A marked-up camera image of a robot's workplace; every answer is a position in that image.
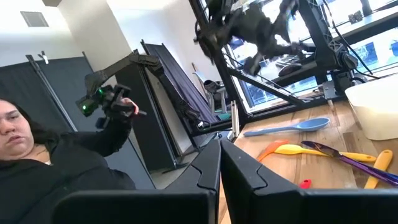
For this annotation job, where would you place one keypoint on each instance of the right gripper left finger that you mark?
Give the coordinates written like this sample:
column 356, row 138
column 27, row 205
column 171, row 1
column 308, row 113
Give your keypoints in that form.
column 186, row 202

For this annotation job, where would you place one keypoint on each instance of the black aluminium rig frame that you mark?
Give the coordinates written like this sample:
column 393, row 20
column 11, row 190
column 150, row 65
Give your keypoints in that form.
column 227, row 74

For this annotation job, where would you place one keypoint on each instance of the purple iridescent knife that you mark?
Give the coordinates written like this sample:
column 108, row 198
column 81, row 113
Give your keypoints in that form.
column 357, row 163

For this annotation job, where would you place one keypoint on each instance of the dark curtain panel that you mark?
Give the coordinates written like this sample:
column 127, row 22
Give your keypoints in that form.
column 183, row 84

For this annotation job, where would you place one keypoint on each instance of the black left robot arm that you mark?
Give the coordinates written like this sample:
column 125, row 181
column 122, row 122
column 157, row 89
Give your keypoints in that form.
column 323, row 37

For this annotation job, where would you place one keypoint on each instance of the red silicone spatula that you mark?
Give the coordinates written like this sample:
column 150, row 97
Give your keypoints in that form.
column 305, row 184

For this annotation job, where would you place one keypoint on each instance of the person's hand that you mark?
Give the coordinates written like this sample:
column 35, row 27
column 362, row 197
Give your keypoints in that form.
column 129, row 104

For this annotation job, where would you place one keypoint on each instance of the yellow silicone spatula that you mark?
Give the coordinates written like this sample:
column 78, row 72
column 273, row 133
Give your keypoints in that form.
column 381, row 163
column 292, row 149

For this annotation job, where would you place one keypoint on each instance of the black keyboard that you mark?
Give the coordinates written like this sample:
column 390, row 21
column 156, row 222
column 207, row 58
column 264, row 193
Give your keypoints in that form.
column 287, row 60

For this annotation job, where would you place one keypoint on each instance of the small white plastic bin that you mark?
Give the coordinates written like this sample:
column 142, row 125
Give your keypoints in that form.
column 373, row 109

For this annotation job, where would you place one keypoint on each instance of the orange silicone spatula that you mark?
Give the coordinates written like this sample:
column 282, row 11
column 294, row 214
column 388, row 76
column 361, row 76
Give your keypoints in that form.
column 270, row 147

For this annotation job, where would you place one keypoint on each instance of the black folding panel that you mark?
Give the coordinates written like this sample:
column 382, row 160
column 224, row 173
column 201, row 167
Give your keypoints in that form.
column 146, row 124

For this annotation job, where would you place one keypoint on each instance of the person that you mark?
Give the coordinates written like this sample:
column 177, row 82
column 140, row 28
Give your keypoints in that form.
column 31, row 174

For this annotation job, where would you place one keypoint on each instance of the white wall vent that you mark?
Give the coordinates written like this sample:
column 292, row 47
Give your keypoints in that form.
column 34, row 19

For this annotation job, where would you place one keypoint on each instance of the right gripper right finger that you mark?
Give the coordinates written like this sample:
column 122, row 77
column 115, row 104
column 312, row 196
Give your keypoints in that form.
column 264, row 205

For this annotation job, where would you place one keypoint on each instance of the silver frame bracket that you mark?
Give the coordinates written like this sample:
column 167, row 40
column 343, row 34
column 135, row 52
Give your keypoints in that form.
column 234, row 119

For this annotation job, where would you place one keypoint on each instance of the black computer mouse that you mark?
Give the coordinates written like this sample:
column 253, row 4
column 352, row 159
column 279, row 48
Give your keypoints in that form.
column 289, row 69

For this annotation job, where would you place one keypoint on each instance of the dark grey backdrop panel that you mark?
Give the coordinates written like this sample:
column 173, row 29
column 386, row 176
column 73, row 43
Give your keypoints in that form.
column 68, row 81

